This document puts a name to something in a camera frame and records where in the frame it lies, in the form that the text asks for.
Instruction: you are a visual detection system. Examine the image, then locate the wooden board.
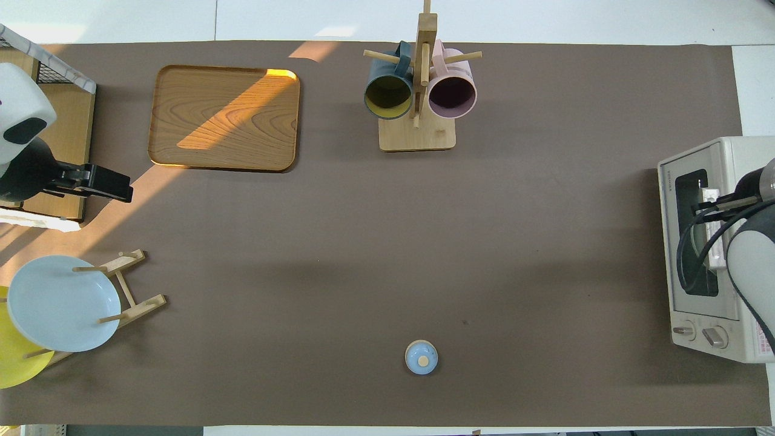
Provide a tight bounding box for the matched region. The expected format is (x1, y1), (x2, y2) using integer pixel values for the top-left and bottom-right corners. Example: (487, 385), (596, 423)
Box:
(21, 84), (96, 222)

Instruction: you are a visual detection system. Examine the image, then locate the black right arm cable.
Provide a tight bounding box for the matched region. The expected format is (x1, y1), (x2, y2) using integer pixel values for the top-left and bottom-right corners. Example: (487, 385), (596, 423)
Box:
(676, 197), (775, 294)

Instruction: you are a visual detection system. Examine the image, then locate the yellow plate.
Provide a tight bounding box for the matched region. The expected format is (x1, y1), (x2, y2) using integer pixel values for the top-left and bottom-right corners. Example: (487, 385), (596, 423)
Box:
(0, 286), (55, 389)

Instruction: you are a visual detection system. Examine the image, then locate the dark teal mug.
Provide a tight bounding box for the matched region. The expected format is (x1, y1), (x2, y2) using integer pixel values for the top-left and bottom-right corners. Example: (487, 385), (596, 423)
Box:
(364, 41), (414, 121)

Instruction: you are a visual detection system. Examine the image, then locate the toaster oven glass door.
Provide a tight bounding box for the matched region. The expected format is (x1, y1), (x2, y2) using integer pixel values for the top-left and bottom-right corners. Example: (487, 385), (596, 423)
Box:
(659, 148), (742, 322)

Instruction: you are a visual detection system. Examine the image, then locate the pink mug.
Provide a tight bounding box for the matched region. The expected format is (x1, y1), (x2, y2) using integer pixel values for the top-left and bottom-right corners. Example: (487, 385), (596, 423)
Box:
(427, 40), (478, 119)

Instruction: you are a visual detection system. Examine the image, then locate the wooden mug tree stand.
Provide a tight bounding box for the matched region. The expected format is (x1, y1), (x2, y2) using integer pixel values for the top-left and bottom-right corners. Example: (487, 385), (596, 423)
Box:
(363, 0), (483, 152)

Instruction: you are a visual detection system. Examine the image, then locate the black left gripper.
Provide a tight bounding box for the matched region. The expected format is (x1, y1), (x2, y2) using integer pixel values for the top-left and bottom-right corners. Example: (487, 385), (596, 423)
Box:
(0, 138), (134, 203)

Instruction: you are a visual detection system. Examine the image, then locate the light blue plate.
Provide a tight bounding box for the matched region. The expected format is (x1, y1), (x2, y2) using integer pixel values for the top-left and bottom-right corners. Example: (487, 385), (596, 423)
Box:
(7, 255), (122, 353)

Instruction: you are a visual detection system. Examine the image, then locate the brown table mat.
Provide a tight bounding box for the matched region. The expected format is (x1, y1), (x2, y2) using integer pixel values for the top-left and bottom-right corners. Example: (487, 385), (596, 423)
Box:
(0, 41), (773, 428)

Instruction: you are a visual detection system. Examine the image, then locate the wire basket wooden shelf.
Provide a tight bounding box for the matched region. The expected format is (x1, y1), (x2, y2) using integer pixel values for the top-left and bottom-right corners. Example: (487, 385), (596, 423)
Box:
(0, 24), (97, 234)

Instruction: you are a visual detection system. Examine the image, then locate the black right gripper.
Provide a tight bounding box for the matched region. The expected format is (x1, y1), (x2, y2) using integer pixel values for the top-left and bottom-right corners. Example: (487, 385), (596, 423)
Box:
(692, 159), (775, 223)

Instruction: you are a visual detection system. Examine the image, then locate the white toaster oven body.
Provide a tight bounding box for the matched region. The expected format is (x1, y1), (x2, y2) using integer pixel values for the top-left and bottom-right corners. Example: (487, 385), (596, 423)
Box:
(657, 136), (775, 364)

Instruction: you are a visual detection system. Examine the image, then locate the wooden plate rack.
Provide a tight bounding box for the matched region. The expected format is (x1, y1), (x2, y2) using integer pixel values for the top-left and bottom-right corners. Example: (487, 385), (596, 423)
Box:
(21, 249), (168, 367)

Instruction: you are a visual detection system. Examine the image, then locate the rounded wooden tray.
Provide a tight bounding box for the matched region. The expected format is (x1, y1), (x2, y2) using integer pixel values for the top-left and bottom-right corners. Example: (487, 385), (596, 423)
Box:
(148, 65), (301, 173)

